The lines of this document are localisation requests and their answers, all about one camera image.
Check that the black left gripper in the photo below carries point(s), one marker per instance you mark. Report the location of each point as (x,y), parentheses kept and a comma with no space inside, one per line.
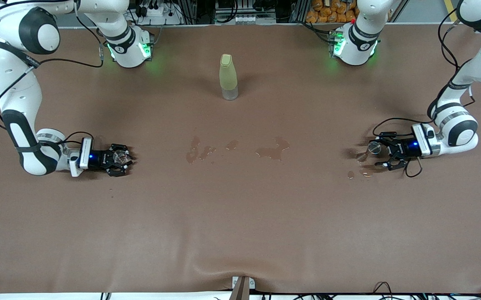
(404,149)

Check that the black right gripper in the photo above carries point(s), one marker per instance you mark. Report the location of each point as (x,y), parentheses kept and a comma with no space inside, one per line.
(99,159)

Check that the small clear glass beaker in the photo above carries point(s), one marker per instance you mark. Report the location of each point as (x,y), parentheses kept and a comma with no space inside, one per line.
(121,157)

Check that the clear stemmed glass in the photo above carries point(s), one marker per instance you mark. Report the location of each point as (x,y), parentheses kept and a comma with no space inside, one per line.
(375,147)

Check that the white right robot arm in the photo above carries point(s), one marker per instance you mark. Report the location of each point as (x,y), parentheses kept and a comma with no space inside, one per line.
(11,79)

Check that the tiny brown liquid puddle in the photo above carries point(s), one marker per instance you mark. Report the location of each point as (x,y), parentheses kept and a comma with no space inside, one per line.
(350,175)

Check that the long brown liquid puddle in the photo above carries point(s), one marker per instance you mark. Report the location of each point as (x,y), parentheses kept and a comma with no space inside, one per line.
(192,156)

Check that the small brown liquid puddle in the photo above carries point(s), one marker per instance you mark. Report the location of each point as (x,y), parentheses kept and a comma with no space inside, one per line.
(232,145)

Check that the wide brown liquid puddle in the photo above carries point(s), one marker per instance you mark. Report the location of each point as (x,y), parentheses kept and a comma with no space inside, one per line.
(273,153)

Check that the brown table mat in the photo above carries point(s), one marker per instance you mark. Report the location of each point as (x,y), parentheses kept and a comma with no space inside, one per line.
(240,216)

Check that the yellow-green capped bottle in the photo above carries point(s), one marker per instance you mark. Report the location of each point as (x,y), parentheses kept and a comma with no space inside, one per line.
(228,75)

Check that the white power strip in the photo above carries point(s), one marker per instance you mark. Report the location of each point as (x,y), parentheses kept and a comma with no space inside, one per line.
(155,11)

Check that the pile of orange packets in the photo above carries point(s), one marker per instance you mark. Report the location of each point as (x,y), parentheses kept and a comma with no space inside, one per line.
(323,14)

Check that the metal table edge bracket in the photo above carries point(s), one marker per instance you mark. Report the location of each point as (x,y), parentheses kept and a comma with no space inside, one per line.
(242,289)

